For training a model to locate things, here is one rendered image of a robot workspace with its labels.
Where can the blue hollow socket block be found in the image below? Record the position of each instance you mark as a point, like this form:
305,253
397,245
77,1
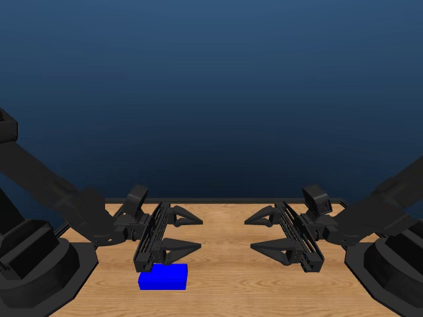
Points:
163,277

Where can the black table frame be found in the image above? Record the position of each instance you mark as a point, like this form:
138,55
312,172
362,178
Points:
231,200

